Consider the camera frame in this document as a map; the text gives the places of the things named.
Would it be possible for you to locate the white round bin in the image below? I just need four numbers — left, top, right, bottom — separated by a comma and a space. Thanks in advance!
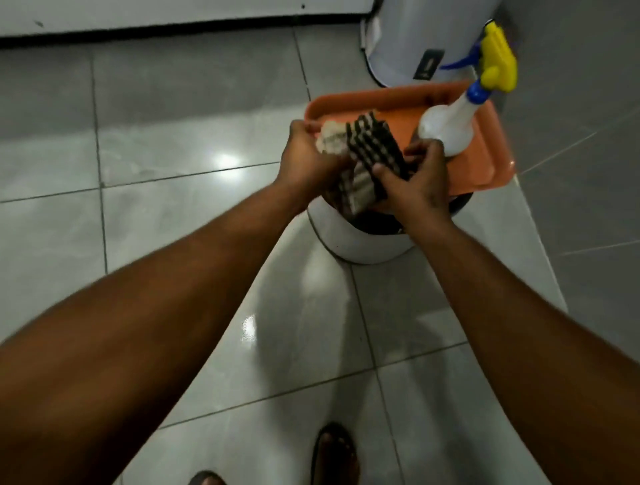
307, 190, 475, 265

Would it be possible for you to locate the person's right hand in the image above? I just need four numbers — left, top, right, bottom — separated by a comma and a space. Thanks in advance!
371, 139, 451, 230

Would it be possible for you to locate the person's left forearm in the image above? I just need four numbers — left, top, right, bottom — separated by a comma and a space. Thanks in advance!
0, 181, 307, 485

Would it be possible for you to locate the black and beige striped cloth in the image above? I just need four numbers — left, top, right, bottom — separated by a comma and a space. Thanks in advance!
315, 110, 414, 219

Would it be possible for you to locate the white spray bottle yellow nozzle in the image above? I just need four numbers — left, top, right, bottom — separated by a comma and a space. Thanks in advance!
417, 20, 519, 158

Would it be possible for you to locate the orange plastic tray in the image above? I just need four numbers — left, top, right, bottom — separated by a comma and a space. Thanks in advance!
304, 80, 516, 197

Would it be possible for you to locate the person's right forearm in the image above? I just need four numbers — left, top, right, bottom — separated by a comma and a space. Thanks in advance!
414, 218, 640, 485

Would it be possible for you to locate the white cylindrical appliance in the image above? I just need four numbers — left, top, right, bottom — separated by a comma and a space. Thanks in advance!
360, 0, 502, 89

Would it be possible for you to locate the person's left hand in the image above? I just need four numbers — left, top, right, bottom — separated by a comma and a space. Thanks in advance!
274, 119, 351, 207

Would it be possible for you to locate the person's right foot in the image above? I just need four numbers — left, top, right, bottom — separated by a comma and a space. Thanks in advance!
310, 423, 361, 485

